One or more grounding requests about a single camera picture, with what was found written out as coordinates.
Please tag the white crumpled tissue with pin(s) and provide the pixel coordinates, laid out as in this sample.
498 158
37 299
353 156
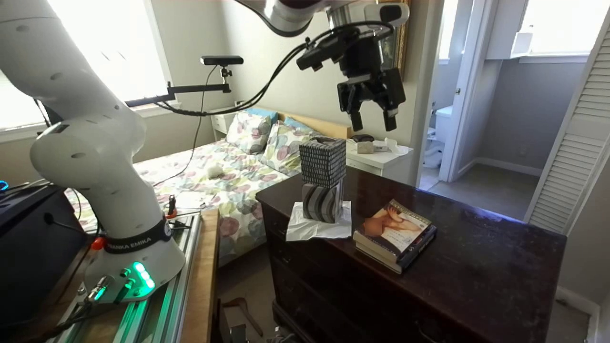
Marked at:
393 145

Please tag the bed with floral cover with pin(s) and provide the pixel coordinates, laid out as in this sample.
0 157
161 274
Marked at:
228 190

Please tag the white louvered door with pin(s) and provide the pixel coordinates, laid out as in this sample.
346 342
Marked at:
572 143

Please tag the white nightstand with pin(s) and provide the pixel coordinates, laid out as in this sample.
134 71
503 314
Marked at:
222 123
381 162

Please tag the small beige box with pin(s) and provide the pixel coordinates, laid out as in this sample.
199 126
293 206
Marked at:
365 147

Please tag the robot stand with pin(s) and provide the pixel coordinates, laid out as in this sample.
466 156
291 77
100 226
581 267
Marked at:
200 286

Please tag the dark wooden dresser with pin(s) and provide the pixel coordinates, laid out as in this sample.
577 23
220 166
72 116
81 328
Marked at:
476 267

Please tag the red and black clamp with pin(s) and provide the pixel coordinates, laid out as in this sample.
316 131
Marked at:
172 207

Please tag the dark-edged book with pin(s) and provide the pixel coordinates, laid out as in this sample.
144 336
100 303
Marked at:
410 259

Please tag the white paper sheet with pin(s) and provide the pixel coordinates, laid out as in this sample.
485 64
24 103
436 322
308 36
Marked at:
305 229

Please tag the camera on mount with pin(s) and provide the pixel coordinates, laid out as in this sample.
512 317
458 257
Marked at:
221 60

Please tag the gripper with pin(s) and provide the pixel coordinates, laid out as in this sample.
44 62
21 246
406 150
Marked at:
364 59

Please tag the small white plush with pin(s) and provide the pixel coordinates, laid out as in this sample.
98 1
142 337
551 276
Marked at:
215 171

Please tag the black patterned tissue box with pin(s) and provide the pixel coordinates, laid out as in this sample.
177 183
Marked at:
323 162

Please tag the gold picture frame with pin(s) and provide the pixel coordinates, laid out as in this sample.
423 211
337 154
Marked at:
403 43

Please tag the toilet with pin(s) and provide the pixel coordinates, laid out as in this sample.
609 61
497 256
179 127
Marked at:
432 153

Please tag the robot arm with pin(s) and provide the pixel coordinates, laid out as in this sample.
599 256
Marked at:
90 143

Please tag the window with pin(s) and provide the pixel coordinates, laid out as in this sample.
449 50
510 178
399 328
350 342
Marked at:
105 52
562 26

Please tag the black control box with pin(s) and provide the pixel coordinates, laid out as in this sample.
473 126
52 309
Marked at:
33 247

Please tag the white book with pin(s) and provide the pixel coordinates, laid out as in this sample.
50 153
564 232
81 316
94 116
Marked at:
393 228

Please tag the row of pillows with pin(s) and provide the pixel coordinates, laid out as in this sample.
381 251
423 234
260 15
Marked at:
281 143

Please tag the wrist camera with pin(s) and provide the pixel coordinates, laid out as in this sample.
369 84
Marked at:
320 53

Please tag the wooden piece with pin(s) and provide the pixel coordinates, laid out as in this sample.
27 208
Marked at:
243 314

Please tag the dark round object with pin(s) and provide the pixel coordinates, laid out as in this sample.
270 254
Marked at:
363 138

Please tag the grey wavy tissue box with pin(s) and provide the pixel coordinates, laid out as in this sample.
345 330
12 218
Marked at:
322 204

